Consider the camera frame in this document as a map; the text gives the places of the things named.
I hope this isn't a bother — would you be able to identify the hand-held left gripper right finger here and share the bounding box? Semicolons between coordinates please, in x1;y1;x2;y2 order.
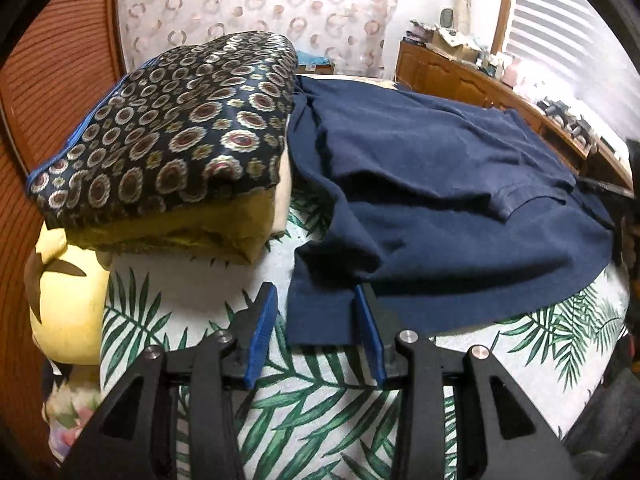
352;284;583;480

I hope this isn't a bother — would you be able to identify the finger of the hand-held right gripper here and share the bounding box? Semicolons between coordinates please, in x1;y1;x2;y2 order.
580;175;640;201

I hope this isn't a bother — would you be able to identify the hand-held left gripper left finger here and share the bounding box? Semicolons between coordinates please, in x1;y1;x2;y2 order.
60;282;279;480

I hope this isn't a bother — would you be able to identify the navy blue printed t-shirt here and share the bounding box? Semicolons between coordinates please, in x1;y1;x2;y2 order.
287;76;618;348

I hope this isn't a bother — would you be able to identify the spare black gripper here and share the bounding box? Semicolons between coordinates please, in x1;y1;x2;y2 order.
567;115;598;148
537;100;568;122

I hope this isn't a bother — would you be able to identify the palm leaf printed bedsheet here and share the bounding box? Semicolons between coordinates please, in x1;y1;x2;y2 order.
100;190;631;480

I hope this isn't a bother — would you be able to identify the yellow pillow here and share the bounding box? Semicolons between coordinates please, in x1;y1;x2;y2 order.
70;157;293;266

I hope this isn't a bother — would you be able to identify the pink bottle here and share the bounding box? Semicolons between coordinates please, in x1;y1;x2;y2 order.
502;55;523;86

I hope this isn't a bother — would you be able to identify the grey striped window blind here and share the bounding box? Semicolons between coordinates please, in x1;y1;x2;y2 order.
505;0;640;141

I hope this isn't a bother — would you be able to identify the long wooden cabinet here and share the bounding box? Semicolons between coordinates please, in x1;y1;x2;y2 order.
395;40;636;191

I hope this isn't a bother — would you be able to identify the yellow plush toy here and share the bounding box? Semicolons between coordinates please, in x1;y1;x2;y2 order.
27;222;113;366

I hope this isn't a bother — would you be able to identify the open cardboard box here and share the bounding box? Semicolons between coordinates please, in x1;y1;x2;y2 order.
432;27;483;61

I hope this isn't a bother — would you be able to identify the dark circle-patterned folded cloth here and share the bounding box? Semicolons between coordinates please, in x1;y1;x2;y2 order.
27;32;299;231

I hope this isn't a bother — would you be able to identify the stack of small boxes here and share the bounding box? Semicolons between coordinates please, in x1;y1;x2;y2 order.
402;19;436;46

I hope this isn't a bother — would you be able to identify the cardboard box with blue contents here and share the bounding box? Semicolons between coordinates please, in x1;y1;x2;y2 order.
295;50;336;73

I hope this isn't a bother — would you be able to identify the sheer circle-patterned curtain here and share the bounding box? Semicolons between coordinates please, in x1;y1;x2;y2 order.
116;0;403;78

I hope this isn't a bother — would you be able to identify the brown slatted wooden wardrobe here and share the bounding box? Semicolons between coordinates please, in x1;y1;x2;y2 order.
0;0;126;461

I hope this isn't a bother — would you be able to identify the wooden window frame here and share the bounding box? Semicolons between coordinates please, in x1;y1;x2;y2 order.
490;0;518;56

